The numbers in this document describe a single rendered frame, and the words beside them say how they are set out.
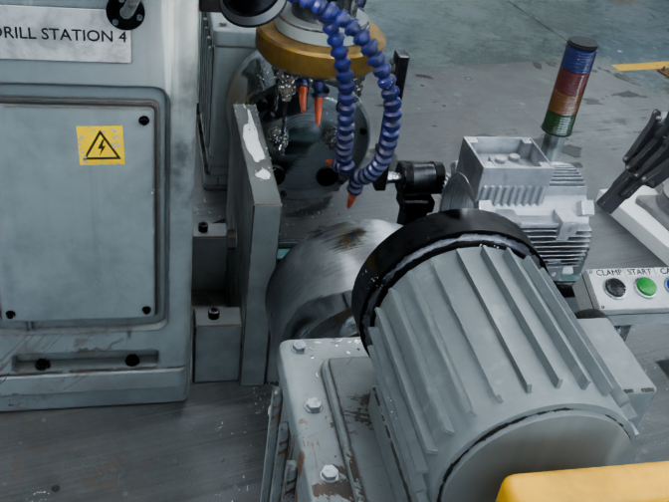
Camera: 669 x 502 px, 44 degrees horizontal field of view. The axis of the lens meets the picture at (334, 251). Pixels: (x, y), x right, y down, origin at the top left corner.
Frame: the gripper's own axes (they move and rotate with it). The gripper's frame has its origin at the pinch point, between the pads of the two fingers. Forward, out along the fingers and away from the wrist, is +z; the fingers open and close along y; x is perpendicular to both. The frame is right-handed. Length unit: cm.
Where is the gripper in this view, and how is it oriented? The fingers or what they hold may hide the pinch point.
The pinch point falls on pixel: (618, 192)
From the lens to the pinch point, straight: 142.4
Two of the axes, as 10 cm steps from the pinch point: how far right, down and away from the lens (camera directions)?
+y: 1.9, 5.9, -7.8
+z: -5.9, 7.1, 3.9
